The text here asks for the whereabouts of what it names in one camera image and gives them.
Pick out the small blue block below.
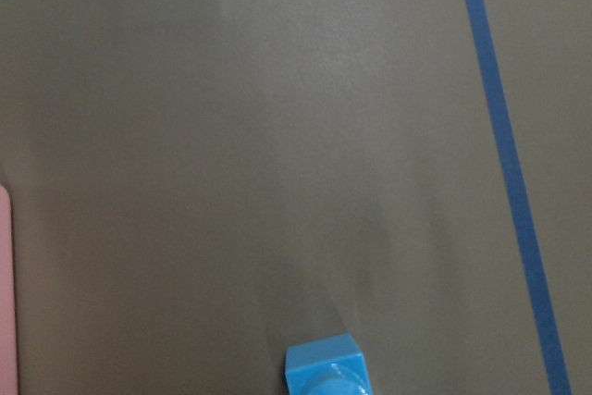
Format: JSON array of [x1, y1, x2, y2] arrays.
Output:
[[284, 333, 373, 395]]

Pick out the pink plastic box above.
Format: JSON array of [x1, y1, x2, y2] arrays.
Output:
[[1, 187, 19, 395]]

